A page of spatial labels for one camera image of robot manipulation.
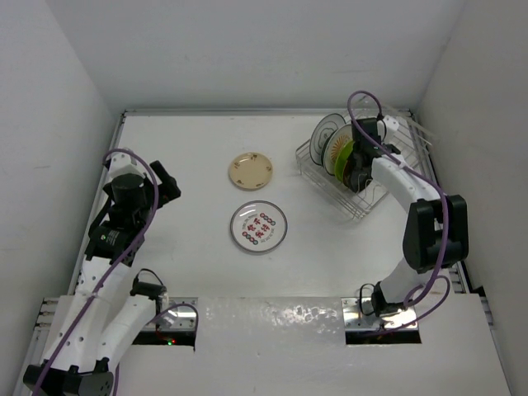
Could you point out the white plate orange sunburst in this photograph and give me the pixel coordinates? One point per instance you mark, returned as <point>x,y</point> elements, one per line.
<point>334,145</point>

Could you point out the small beige patterned plate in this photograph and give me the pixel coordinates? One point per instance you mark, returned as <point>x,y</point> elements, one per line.
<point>250,171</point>

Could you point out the metal base plate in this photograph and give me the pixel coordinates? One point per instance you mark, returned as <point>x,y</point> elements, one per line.
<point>177,314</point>
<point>356,317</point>

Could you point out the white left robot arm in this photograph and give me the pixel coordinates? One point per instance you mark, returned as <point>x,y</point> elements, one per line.
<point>84,356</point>

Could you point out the white plate red characters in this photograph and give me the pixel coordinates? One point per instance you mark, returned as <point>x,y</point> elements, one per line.
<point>258,226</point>

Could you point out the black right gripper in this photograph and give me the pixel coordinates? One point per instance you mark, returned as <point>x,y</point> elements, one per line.
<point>352,162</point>

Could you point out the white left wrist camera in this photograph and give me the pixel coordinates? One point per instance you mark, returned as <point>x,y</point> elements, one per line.
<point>119,164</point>

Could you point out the metal wire dish rack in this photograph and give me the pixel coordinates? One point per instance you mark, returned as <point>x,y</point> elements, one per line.
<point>412,139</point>

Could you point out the lime green plate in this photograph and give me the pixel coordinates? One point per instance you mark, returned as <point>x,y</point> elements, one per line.
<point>342,159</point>

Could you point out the dark brown patterned plate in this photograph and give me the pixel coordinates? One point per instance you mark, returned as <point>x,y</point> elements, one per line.
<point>355,177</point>

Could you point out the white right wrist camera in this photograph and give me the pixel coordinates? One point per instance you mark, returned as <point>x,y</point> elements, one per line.
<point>388,124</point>

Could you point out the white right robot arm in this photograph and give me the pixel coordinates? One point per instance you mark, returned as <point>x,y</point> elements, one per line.
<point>436,233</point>

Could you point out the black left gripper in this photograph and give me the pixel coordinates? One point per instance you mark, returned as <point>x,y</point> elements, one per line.
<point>167,190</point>

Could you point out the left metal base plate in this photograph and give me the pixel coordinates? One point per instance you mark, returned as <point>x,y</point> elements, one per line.
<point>177,314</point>

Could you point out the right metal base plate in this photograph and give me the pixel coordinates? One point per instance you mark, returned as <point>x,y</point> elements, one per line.
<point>356,317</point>

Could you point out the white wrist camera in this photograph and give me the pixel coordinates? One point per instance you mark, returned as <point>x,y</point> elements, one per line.
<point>388,124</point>
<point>119,164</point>

